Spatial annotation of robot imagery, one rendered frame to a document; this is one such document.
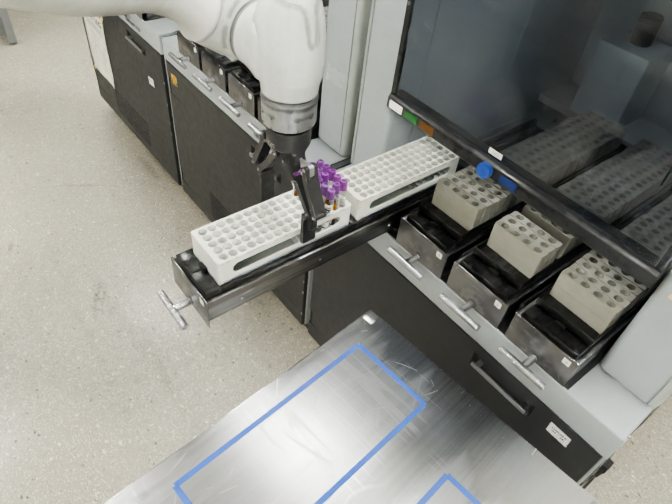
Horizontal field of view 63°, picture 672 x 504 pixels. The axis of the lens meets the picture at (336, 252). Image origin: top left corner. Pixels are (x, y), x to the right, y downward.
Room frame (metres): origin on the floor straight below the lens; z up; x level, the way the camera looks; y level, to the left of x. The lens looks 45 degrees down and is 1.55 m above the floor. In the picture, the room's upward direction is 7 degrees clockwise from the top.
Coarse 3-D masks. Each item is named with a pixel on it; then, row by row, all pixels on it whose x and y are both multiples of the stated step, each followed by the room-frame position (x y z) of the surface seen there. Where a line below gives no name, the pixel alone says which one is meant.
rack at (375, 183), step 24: (408, 144) 1.05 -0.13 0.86; (432, 144) 1.08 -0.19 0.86; (360, 168) 0.95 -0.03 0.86; (384, 168) 0.95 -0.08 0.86; (408, 168) 0.98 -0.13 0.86; (432, 168) 0.97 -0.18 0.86; (360, 192) 0.86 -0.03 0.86; (384, 192) 0.88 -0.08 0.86; (408, 192) 0.93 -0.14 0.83; (360, 216) 0.84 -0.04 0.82
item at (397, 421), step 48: (336, 336) 0.53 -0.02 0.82; (384, 336) 0.55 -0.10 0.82; (288, 384) 0.43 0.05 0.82; (336, 384) 0.45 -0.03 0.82; (384, 384) 0.46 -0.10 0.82; (432, 384) 0.47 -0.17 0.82; (240, 432) 0.35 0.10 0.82; (288, 432) 0.36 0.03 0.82; (336, 432) 0.37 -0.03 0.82; (384, 432) 0.38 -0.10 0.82; (432, 432) 0.39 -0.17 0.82; (480, 432) 0.40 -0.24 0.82; (144, 480) 0.27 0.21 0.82; (192, 480) 0.28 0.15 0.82; (240, 480) 0.28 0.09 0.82; (288, 480) 0.29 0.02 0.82; (336, 480) 0.30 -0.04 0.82; (384, 480) 0.31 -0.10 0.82; (432, 480) 0.32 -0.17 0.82; (480, 480) 0.33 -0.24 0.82; (528, 480) 0.33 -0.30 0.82
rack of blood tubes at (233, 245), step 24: (288, 192) 0.83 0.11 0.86; (240, 216) 0.75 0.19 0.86; (264, 216) 0.76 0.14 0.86; (288, 216) 0.76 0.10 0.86; (336, 216) 0.79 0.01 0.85; (192, 240) 0.68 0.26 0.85; (216, 240) 0.67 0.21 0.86; (240, 240) 0.68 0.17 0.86; (264, 240) 0.69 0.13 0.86; (288, 240) 0.76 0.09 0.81; (312, 240) 0.75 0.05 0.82; (216, 264) 0.62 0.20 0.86; (240, 264) 0.68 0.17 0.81
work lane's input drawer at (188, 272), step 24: (456, 168) 1.05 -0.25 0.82; (432, 192) 0.97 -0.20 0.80; (384, 216) 0.87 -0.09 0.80; (336, 240) 0.78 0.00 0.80; (360, 240) 0.82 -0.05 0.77; (192, 264) 0.65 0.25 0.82; (264, 264) 0.68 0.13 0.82; (288, 264) 0.69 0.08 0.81; (312, 264) 0.73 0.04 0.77; (192, 288) 0.61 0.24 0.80; (216, 288) 0.61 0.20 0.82; (240, 288) 0.62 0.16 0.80; (264, 288) 0.66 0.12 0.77; (216, 312) 0.59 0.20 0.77
